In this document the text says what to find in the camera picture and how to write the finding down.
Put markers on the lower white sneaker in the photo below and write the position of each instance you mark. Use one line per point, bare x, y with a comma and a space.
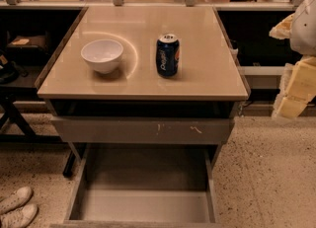
19, 217

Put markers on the white ceramic bowl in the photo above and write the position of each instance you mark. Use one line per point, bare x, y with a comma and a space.
102, 55

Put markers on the beige top drawer cabinet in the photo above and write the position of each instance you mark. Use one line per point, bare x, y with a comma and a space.
208, 83

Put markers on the closed top drawer front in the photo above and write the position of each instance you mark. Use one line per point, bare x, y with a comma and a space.
143, 130

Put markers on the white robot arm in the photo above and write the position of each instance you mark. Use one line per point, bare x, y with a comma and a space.
303, 31

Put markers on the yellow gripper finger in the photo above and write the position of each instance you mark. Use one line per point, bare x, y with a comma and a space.
283, 29
297, 88

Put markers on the black stand legs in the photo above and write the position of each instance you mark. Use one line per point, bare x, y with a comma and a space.
11, 113

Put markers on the open middle drawer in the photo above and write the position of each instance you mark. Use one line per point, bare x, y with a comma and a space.
143, 187

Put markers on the blue pepsi can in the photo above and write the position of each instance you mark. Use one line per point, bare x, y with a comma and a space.
167, 55

